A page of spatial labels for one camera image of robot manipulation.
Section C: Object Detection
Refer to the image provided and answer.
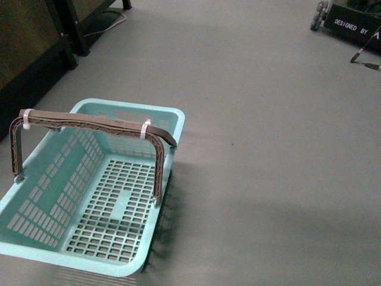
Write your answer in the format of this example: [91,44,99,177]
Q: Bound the brown basket handle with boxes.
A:
[9,109,177,207]

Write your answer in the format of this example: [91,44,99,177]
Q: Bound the light blue plastic basket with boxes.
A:
[1,99,185,277]

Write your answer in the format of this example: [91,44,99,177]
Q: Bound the white zip tie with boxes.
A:
[23,108,33,130]
[140,119,151,141]

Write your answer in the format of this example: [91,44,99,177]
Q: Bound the white cable on floor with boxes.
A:
[83,10,127,38]

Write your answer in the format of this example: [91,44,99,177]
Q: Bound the black table frame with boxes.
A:
[47,1,132,57]

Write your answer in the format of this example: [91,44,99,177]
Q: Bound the black white cable end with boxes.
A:
[349,26,381,64]

